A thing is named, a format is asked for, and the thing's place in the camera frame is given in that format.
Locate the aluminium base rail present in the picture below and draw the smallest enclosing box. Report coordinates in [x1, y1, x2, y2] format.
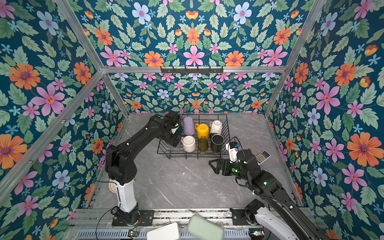
[68, 207, 316, 229]

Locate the dark green mug cream inside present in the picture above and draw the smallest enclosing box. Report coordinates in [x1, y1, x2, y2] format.
[175, 124, 183, 136]

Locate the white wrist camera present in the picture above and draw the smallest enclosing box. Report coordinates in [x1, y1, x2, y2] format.
[172, 124, 177, 135]
[226, 142, 239, 163]

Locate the black wall hook rail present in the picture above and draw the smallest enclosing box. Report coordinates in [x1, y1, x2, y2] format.
[160, 67, 224, 75]

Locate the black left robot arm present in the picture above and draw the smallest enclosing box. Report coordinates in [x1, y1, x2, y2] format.
[105, 111, 181, 226]

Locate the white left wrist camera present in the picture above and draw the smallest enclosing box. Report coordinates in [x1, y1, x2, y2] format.
[172, 124, 177, 135]

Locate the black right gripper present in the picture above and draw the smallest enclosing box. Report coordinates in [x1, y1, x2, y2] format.
[208, 158, 251, 183]

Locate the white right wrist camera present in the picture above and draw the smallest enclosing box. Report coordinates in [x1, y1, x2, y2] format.
[226, 142, 239, 163]

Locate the black wire dish rack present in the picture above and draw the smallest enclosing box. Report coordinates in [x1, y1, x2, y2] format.
[157, 114, 231, 159]

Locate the olive green glass tumbler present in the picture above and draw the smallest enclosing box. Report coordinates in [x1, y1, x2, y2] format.
[198, 136, 209, 153]

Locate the pale green rectangular box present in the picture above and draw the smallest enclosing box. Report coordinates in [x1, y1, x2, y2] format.
[187, 215, 225, 240]

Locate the white ceramic mug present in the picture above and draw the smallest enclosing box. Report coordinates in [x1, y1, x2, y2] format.
[210, 120, 223, 134]

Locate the yellow mug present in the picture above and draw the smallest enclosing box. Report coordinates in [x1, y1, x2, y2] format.
[195, 123, 210, 140]

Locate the white mug red inside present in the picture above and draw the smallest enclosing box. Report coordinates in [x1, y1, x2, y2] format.
[181, 136, 196, 153]

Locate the black mug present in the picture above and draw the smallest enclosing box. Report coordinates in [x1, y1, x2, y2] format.
[211, 134, 224, 153]

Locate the lilac plastic cup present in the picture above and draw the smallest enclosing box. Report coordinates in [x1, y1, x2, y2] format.
[183, 117, 196, 136]

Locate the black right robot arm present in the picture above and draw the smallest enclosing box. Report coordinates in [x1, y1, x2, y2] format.
[209, 149, 329, 240]

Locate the white rectangular box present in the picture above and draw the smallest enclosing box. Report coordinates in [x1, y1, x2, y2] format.
[147, 223, 181, 240]

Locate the beige alarm clock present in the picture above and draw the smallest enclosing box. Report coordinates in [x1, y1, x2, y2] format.
[108, 181, 117, 194]

